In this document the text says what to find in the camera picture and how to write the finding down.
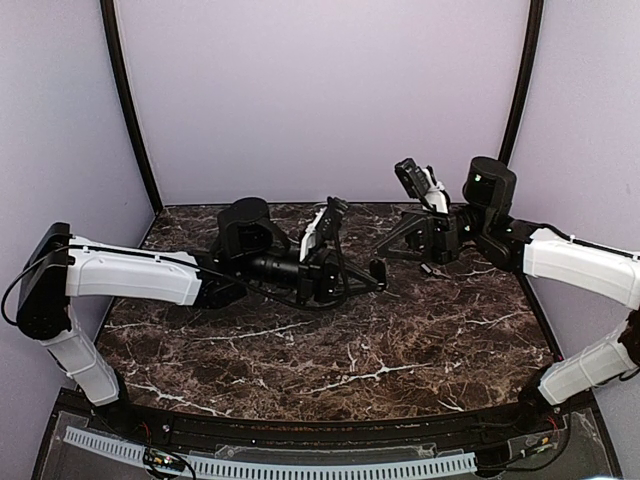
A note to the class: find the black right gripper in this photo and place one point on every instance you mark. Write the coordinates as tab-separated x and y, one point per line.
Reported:
444	238

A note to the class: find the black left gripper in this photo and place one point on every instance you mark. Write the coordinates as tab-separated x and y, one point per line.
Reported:
321	277

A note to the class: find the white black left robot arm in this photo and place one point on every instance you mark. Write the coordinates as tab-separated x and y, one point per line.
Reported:
250	253

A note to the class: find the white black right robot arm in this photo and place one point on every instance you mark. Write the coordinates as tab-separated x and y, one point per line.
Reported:
541	250

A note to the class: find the right circuit board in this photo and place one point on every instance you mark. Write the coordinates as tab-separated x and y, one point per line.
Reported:
538	446

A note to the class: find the circuit board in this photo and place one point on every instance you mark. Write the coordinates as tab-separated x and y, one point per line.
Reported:
160	460
538	446

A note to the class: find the left circuit board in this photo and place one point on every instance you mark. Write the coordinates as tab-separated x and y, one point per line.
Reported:
160	460

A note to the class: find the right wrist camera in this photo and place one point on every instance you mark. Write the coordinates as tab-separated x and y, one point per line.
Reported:
421	184

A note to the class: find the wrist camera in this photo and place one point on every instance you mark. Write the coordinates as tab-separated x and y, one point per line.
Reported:
323	227
421	184

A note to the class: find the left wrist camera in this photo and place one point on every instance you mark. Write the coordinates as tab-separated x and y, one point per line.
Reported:
323	227

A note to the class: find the black front rail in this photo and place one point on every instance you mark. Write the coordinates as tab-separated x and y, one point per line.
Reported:
164	427

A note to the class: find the black right corner post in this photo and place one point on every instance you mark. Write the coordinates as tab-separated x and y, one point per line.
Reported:
521	89

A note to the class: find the black corner post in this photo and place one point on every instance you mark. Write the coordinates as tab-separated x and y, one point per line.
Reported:
126	101
521	89

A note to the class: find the white slotted cable duct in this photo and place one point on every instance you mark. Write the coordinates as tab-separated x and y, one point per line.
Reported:
202	467

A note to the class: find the black left corner post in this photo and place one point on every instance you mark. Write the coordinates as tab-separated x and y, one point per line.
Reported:
126	101

